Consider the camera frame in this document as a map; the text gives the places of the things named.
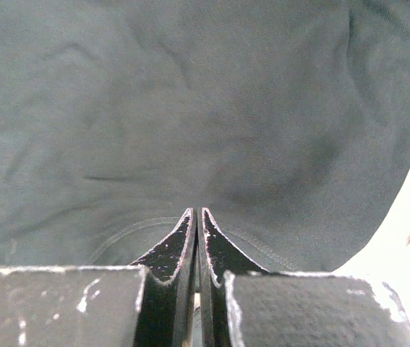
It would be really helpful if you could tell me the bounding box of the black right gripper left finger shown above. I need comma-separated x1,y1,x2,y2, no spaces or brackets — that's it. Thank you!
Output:
0,209,194,346

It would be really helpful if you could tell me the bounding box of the black t shirt flower print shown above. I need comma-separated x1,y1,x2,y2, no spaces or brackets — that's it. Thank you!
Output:
0,1,410,270

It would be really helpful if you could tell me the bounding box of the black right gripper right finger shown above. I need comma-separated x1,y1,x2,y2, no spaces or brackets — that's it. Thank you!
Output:
197,208,410,346

